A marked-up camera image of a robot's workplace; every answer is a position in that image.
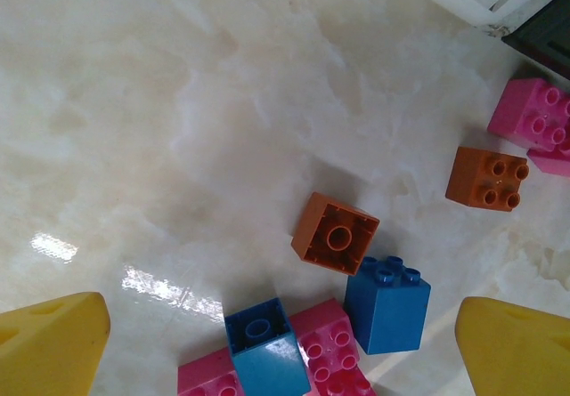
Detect orange lego brick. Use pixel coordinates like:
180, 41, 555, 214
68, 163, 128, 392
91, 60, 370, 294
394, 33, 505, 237
445, 146, 531, 214
290, 191, 381, 278

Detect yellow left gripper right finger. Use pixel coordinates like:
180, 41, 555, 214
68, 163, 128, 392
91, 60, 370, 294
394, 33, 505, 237
455, 296, 570, 396

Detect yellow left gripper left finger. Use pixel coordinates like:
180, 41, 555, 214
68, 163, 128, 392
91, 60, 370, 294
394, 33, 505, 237
0, 292, 111, 396

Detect pink lego brick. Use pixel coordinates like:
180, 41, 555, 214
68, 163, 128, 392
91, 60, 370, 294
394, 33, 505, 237
289, 297, 378, 396
486, 77, 570, 153
526, 144, 570, 178
177, 348, 245, 396

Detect blue lego brick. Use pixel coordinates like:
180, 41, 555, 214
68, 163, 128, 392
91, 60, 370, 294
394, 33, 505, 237
224, 297, 312, 396
343, 255, 432, 356

